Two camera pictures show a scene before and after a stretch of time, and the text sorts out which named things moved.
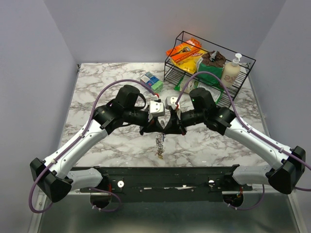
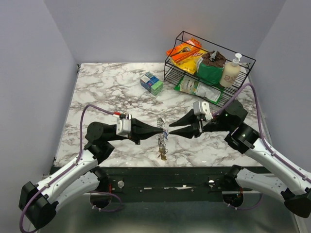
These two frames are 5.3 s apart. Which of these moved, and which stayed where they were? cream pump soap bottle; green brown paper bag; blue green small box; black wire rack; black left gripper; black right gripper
Moved: black left gripper; black right gripper
Stayed: black wire rack; cream pump soap bottle; blue green small box; green brown paper bag
